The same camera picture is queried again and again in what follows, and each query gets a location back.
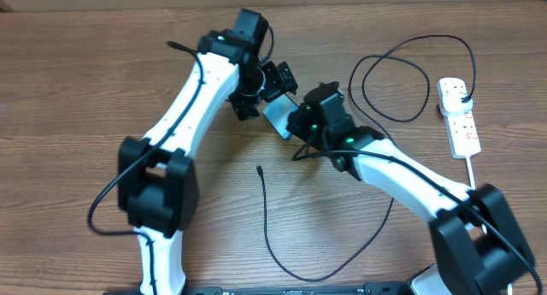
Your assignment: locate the white charger plug adapter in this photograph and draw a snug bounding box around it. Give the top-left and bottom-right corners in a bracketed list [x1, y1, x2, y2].
[439, 91, 473, 116]

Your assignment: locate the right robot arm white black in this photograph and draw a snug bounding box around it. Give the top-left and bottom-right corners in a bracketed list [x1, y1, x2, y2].
[287, 82, 543, 294]

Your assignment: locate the white power strip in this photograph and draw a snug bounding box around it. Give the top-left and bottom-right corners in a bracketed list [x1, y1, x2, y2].
[437, 77, 481, 159]

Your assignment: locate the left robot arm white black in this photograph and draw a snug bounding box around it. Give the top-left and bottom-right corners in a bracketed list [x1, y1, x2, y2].
[117, 9, 297, 294]

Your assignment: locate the black charger cable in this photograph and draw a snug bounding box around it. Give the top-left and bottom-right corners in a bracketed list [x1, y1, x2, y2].
[256, 34, 477, 283]

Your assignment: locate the smartphone with blue screen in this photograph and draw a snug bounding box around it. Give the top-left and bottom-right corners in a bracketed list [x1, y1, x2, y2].
[263, 94, 298, 139]

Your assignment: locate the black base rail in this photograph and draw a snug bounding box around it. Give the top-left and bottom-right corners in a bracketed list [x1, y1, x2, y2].
[181, 281, 413, 295]

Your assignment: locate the white power strip cord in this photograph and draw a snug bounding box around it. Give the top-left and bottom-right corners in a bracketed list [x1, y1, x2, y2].
[464, 156, 514, 295]

